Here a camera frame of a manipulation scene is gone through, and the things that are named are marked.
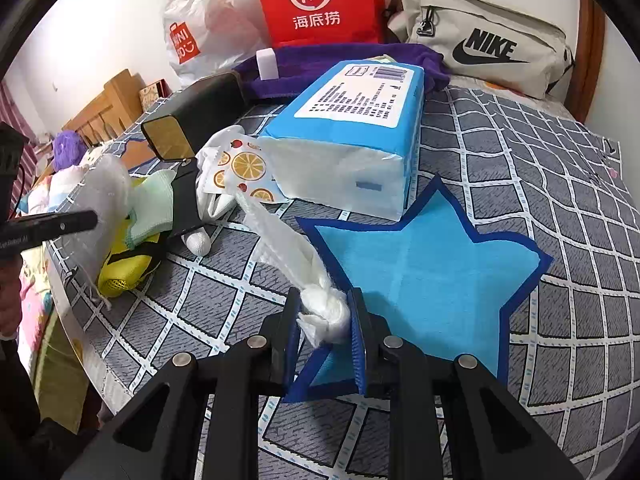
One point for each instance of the patterned cardboard box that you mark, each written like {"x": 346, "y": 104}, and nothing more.
{"x": 150, "y": 95}

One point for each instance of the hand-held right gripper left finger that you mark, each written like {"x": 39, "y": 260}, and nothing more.
{"x": 292, "y": 340}

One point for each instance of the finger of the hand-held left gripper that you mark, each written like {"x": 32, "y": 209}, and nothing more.
{"x": 60, "y": 222}

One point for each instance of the blue tissue pack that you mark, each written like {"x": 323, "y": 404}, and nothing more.
{"x": 350, "y": 150}

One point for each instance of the yellow mesh pouch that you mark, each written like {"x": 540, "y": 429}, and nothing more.
{"x": 120, "y": 275}

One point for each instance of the brown wooden bed headboard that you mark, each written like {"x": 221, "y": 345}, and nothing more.
{"x": 590, "y": 60}

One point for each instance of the dark green tin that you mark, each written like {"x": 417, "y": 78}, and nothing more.
{"x": 210, "y": 100}

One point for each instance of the orange print wipes packet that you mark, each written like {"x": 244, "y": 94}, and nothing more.
{"x": 245, "y": 165}

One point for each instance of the white pleated cloth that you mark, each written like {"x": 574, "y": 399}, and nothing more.
{"x": 285, "y": 245}

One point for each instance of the white sponge block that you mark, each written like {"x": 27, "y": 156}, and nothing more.
{"x": 267, "y": 62}

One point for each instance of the purple fabric tray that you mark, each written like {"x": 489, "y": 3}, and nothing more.
{"x": 310, "y": 67}

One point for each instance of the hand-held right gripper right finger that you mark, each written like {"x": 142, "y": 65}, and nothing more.
{"x": 357, "y": 340}

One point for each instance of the striped pink curtain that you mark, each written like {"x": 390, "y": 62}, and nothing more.
{"x": 12, "y": 110}

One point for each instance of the grey waist bag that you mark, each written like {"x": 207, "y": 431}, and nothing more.
{"x": 450, "y": 25}

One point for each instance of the person's left hand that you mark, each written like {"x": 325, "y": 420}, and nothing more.
{"x": 9, "y": 300}

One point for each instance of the white plastic shopping bag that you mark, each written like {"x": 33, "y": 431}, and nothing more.
{"x": 210, "y": 10}

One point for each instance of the white sock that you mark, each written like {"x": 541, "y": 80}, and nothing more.
{"x": 200, "y": 242}

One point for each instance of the white gauze cloth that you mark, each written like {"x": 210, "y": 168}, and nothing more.
{"x": 105, "y": 190}

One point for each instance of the light wooden furniture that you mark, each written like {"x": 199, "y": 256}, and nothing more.
{"x": 115, "y": 100}

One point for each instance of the purple plush toy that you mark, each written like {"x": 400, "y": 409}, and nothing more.
{"x": 67, "y": 147}

